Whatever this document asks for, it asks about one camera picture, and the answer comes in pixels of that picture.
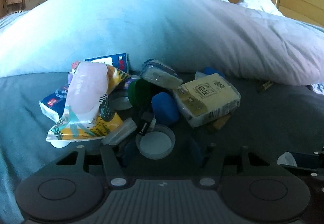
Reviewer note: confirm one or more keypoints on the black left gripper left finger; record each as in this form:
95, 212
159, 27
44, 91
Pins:
91, 168

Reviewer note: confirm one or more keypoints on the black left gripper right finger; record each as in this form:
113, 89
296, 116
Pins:
220, 168

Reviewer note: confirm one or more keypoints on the white jar lid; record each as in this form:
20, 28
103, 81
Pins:
157, 144

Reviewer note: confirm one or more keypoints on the floral wet wipes pack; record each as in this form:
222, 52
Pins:
87, 115

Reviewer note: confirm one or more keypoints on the large blue cap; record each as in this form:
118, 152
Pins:
165, 109

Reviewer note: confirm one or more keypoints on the beige tissue pack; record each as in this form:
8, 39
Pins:
206, 99

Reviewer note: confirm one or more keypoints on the green bottle cap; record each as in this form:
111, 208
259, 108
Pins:
140, 92

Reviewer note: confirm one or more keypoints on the blue white tissue pack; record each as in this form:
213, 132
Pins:
52, 106

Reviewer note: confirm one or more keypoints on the clear plastic container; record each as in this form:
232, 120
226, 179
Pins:
160, 74

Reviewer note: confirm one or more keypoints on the blue card box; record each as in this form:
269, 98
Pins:
119, 61

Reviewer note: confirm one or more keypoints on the white duvet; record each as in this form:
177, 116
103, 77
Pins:
186, 35

